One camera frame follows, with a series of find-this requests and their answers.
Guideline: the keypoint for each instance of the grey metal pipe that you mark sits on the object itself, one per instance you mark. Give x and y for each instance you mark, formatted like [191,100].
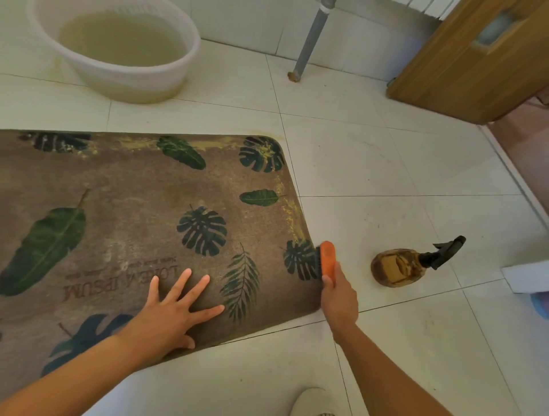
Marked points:
[311,38]

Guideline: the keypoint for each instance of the person's right forearm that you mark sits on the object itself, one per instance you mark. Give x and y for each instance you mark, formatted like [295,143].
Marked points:
[386,377]

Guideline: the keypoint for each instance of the wooden door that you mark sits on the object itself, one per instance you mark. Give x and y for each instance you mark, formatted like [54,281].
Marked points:
[467,64]

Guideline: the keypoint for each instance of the white box-shaped object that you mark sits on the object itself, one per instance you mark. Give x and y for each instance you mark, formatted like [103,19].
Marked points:
[527,276]

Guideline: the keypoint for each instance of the person's left middle finger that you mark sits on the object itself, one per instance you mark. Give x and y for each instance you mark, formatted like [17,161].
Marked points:
[196,292]

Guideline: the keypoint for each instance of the person's left hand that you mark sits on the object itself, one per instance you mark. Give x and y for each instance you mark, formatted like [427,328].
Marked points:
[158,325]

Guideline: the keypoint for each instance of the amber spray bottle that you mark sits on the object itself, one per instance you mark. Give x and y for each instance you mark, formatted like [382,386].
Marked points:
[396,268]

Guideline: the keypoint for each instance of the white plastic basin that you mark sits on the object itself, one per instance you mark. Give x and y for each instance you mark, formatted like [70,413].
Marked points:
[124,47]

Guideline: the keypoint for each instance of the person's right hand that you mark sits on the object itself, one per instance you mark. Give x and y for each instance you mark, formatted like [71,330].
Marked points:
[341,304]

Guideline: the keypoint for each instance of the white radiator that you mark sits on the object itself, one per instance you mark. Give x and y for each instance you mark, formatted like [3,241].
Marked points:
[429,6]

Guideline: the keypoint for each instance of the person's left little finger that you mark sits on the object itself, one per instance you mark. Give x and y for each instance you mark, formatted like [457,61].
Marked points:
[152,289]

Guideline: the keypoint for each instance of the person's left forearm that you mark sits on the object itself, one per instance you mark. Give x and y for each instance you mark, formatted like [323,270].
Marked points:
[73,377]

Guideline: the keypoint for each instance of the person's left thumb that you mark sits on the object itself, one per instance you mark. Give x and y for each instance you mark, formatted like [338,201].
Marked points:
[188,342]

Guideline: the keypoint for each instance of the orange scrub brush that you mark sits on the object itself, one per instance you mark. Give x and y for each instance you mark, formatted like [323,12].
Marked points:
[328,257]

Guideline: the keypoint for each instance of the brown leaf-print floor mat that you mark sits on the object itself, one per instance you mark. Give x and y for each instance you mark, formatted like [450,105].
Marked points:
[128,214]

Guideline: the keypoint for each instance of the white shoe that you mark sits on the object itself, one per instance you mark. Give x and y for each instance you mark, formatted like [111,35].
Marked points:
[313,403]

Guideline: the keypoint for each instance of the person's right thumb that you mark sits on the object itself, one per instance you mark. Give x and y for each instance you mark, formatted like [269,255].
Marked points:
[327,282]

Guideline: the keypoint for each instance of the blue plastic object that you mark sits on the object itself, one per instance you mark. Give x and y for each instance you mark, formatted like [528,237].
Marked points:
[541,305]

